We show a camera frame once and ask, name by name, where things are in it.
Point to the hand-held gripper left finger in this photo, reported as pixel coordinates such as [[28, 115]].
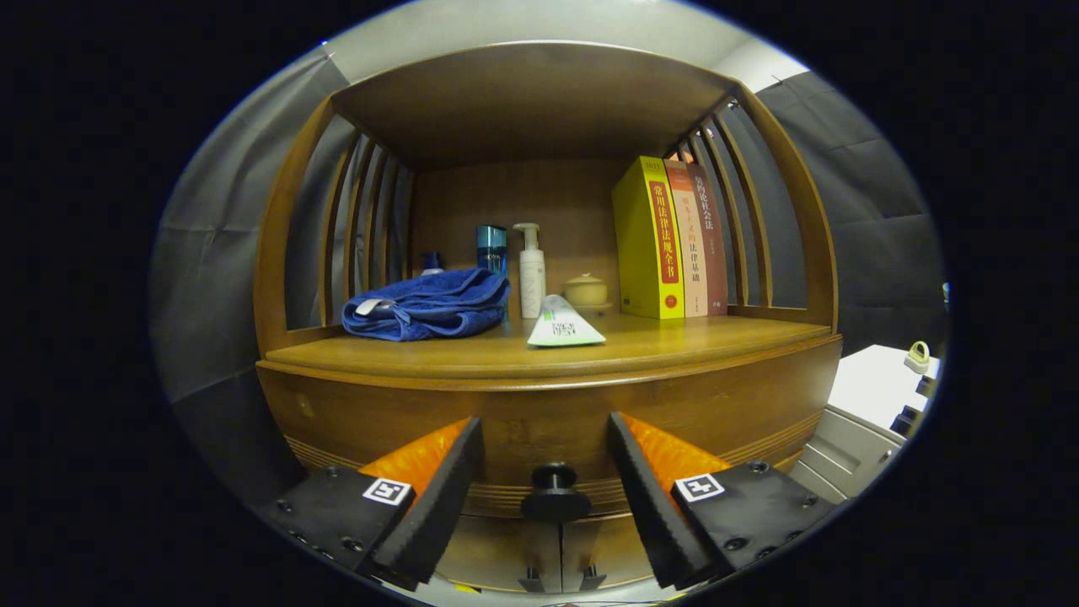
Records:
[[434, 506]]

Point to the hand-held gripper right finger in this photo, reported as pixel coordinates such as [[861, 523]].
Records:
[[651, 506]]

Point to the wooden drawer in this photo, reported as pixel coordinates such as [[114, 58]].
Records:
[[539, 413]]

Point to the white and green tube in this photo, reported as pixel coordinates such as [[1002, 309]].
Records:
[[560, 329]]

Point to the wooden countertop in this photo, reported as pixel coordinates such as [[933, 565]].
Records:
[[674, 337]]

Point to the white side cabinet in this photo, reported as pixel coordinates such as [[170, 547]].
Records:
[[877, 379]]

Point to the wooden cabinet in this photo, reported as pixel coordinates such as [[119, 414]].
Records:
[[531, 101]]

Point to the blue folded towel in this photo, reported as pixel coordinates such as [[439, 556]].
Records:
[[430, 303]]

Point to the beige lidded teacup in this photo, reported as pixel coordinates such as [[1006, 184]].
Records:
[[586, 291]]

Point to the small white blue-capped bottle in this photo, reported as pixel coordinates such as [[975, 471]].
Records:
[[432, 263]]

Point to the white pump bottle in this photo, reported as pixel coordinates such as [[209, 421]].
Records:
[[532, 282]]

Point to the yellow book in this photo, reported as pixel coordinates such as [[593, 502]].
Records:
[[636, 244]]

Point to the orange and cream book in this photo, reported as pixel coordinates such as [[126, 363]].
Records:
[[689, 244]]

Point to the blue glass bottle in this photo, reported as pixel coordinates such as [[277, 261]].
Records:
[[491, 244]]

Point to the brown book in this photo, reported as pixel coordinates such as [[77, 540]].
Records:
[[715, 244]]

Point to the small black object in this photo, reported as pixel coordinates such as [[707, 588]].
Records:
[[910, 420]]

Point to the small pale green object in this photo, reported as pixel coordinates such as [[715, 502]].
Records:
[[917, 361]]

